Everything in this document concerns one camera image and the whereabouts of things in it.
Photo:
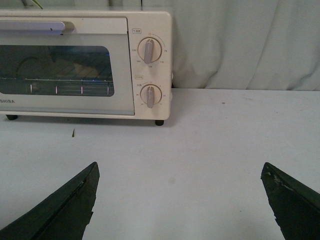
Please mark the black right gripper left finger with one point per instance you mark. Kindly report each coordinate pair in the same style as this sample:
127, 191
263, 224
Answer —
63, 215

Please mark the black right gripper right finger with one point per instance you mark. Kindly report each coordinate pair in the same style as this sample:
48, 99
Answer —
296, 207

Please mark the oven glass door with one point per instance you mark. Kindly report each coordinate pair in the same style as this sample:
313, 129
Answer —
77, 65

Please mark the cream toaster oven body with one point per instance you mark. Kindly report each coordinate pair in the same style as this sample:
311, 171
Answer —
149, 22

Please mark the lower timer knob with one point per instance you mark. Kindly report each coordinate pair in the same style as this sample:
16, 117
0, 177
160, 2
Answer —
151, 95

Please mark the white backdrop cloth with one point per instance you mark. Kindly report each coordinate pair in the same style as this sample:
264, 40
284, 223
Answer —
243, 44

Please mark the upper temperature knob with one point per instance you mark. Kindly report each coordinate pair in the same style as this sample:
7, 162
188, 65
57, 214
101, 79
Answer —
149, 50

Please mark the green plant leaves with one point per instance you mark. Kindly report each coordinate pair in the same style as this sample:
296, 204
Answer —
31, 3

